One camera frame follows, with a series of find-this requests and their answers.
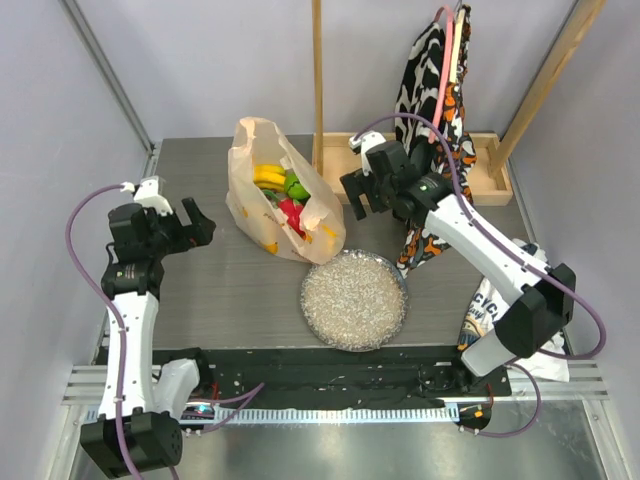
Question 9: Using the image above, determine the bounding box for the yellow fake banana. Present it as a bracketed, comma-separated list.
[253, 164, 286, 192]

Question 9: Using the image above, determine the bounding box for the translucent plastic bag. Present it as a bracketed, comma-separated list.
[226, 117, 346, 264]

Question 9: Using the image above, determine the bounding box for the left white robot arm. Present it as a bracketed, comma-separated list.
[80, 198, 216, 479]

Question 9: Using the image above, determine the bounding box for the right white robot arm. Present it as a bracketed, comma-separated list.
[340, 132, 576, 395]

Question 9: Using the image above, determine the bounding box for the red fake dragon fruit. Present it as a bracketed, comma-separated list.
[278, 198, 306, 239]

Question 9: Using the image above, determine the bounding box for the green fake fruit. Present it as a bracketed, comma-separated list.
[284, 173, 310, 202]

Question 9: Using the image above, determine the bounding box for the orange patterned dark garment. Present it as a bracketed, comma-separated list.
[396, 4, 477, 278]

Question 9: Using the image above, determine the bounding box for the pink clothes hanger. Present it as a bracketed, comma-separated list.
[432, 5, 461, 127]

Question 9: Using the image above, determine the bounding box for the wooden rack base tray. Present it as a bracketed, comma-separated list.
[310, 130, 514, 207]

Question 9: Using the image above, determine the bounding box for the speckled ceramic plate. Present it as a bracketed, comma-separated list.
[300, 249, 409, 352]

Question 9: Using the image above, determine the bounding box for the zebra print garment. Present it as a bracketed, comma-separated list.
[394, 22, 450, 177]

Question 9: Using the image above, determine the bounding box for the wooden rack left pole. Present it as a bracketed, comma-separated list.
[311, 0, 324, 175]

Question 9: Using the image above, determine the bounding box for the wooden rack pole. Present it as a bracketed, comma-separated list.
[489, 0, 606, 176]
[311, 0, 324, 175]

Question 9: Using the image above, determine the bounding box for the white printed tank top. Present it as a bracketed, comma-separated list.
[455, 238, 571, 384]

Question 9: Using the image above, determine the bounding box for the wooden rack right pole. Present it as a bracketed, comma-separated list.
[489, 0, 606, 176]

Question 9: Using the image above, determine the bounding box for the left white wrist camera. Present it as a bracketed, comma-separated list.
[120, 175, 174, 216]

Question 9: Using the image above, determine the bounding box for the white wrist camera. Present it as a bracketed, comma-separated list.
[348, 131, 387, 176]
[120, 175, 174, 216]

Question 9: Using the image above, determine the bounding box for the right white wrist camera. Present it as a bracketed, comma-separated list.
[348, 131, 387, 176]

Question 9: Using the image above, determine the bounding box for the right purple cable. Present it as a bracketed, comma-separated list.
[352, 112, 607, 439]

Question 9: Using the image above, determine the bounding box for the purple cable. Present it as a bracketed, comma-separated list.
[352, 112, 607, 439]
[64, 183, 181, 480]

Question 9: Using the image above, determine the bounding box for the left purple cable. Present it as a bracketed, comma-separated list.
[64, 183, 181, 480]

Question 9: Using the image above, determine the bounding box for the aluminium frame rail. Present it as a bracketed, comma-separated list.
[47, 362, 626, 480]

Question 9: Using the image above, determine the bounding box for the black mounting base plate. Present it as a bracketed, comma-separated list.
[123, 346, 512, 410]

